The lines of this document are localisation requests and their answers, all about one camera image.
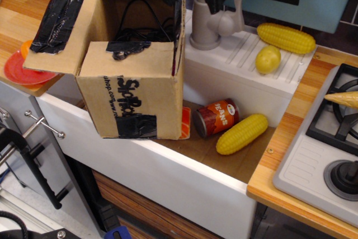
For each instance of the brown cardboard box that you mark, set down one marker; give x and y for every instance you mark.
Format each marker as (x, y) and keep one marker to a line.
(126, 56)

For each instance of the grey toy faucet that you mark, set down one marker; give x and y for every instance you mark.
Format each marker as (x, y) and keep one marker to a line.
(207, 28)

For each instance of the yellow toy potato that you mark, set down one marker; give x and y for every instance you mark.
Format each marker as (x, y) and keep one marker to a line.
(268, 59)

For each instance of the yellow corn cob on drainer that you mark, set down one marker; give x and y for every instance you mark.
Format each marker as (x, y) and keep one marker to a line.
(286, 38)

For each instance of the white toy sink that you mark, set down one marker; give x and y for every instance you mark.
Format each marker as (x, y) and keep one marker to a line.
(188, 177)

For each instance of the beans can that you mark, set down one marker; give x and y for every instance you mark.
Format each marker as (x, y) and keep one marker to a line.
(216, 117)

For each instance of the orange salmon toy piece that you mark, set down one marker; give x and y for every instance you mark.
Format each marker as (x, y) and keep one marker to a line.
(186, 123)

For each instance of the yellow corn cob in sink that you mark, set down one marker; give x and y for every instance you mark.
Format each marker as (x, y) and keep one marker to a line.
(242, 134)

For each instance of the orange plastic cup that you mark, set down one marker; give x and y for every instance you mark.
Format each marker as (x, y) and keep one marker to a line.
(25, 47)

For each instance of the yellow ice cream cone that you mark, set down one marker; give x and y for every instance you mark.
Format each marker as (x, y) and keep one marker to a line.
(348, 99)

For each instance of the red plastic plate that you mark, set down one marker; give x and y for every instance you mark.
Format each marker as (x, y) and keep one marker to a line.
(15, 72)

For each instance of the black stove grate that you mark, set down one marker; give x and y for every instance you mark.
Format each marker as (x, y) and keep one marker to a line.
(332, 123)

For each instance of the grey toy stove top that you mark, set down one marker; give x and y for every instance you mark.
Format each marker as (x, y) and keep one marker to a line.
(301, 173)

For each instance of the black metal clamp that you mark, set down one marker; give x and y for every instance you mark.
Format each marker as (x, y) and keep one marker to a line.
(12, 141)

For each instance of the black stove knob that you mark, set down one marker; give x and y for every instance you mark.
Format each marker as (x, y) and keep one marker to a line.
(341, 178)

